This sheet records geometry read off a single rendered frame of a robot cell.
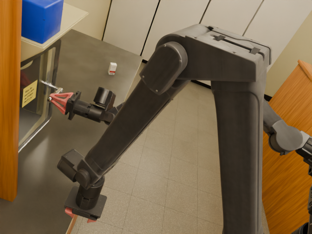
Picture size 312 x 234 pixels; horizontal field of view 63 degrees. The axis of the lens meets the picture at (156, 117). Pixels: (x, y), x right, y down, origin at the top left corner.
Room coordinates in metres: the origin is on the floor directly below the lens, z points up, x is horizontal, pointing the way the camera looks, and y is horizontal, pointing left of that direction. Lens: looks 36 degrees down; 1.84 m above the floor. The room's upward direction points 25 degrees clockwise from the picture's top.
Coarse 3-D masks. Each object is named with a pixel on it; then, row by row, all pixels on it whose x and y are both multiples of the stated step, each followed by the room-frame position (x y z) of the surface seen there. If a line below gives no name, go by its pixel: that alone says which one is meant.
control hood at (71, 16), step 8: (64, 8) 0.77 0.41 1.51; (72, 8) 0.80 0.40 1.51; (64, 16) 0.71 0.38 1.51; (72, 16) 0.74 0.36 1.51; (80, 16) 0.77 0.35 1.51; (64, 24) 0.67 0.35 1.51; (72, 24) 0.69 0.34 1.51; (64, 32) 0.63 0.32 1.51; (24, 40) 0.51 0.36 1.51; (32, 40) 0.52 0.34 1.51; (48, 40) 0.55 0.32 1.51; (56, 40) 0.58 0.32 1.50; (24, 48) 0.50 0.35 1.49; (32, 48) 0.51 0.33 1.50; (40, 48) 0.51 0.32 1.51; (24, 56) 0.50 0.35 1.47
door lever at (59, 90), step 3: (51, 84) 0.76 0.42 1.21; (51, 87) 0.76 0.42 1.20; (54, 87) 0.76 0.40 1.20; (57, 87) 0.76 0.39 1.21; (57, 90) 0.75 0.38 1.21; (60, 90) 0.75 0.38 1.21; (63, 90) 0.77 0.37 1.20; (54, 93) 0.72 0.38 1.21; (57, 93) 0.73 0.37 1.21; (48, 99) 0.68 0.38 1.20; (51, 99) 0.69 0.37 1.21
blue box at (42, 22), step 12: (24, 0) 0.51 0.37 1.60; (36, 0) 0.53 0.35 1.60; (48, 0) 0.56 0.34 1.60; (60, 0) 0.60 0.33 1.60; (24, 12) 0.51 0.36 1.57; (36, 12) 0.52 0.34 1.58; (48, 12) 0.54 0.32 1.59; (60, 12) 0.60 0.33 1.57; (24, 24) 0.51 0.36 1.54; (36, 24) 0.52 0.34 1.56; (48, 24) 0.54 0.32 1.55; (60, 24) 0.61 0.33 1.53; (24, 36) 0.51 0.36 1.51; (36, 36) 0.52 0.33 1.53; (48, 36) 0.55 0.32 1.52
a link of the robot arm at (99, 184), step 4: (100, 180) 0.39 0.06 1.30; (104, 180) 0.40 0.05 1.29; (96, 184) 0.38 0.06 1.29; (100, 184) 0.39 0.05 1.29; (80, 188) 0.37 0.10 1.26; (84, 188) 0.37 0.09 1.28; (88, 188) 0.37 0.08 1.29; (92, 188) 0.37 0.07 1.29; (96, 188) 0.37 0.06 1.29; (100, 188) 0.39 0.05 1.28; (80, 192) 0.37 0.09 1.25; (84, 192) 0.37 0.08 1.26; (88, 192) 0.37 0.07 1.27; (92, 192) 0.37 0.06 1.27; (96, 192) 0.38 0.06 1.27; (100, 192) 0.40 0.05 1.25; (84, 196) 0.37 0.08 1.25; (88, 196) 0.37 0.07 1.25; (92, 196) 0.37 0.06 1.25; (96, 196) 0.38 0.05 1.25
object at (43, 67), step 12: (48, 48) 0.72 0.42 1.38; (24, 60) 0.59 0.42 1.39; (36, 60) 0.66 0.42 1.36; (48, 60) 0.73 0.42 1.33; (24, 72) 0.60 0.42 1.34; (36, 72) 0.66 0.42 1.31; (48, 72) 0.74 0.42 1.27; (24, 84) 0.60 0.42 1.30; (48, 84) 0.75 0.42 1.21; (36, 96) 0.67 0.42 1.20; (48, 96) 0.76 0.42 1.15; (24, 108) 0.60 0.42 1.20; (36, 108) 0.68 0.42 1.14; (48, 108) 0.77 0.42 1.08; (24, 120) 0.61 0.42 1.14; (36, 120) 0.68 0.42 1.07; (48, 120) 0.78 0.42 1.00; (24, 132) 0.61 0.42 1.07; (36, 132) 0.69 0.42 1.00; (24, 144) 0.61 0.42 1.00
